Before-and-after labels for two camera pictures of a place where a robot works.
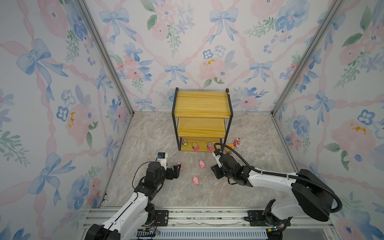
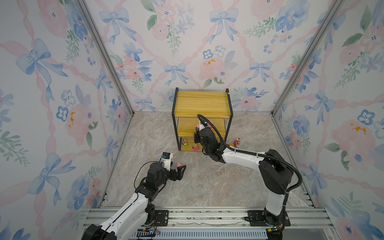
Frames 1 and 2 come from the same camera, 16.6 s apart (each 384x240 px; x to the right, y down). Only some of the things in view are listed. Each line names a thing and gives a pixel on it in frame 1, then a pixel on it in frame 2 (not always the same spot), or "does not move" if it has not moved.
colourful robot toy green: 195,147 does not move
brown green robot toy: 184,143 does not move
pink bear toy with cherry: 237,142 does not move
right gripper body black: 220,173 -> 197,139
